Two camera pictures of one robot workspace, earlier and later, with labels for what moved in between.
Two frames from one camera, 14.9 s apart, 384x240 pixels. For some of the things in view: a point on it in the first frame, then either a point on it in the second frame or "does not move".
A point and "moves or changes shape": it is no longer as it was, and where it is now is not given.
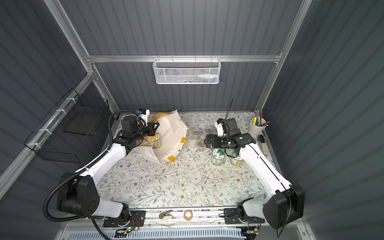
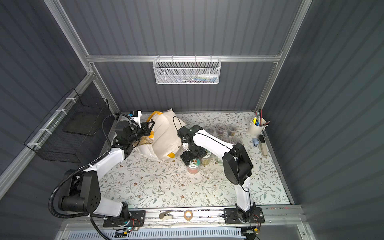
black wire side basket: [65, 134] does not move
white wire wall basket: [189, 71] does not move
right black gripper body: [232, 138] -> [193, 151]
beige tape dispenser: [166, 215] does not move
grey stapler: [264, 147] does not move
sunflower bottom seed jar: [237, 161] moves or changes shape
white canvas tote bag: [173, 132] does not move
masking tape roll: [188, 219] does not move
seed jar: [157, 143] -> [194, 166]
